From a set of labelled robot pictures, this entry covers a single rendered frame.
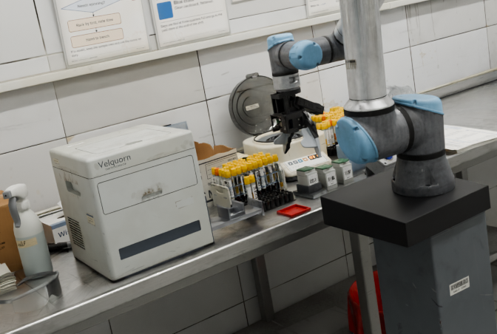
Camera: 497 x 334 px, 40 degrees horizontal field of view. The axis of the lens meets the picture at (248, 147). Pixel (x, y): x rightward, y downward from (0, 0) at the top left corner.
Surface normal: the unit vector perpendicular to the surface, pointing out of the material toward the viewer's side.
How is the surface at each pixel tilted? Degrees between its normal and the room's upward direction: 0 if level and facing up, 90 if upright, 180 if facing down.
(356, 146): 97
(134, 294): 90
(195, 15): 94
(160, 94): 90
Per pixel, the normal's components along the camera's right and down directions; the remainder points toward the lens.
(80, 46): 0.56, 0.14
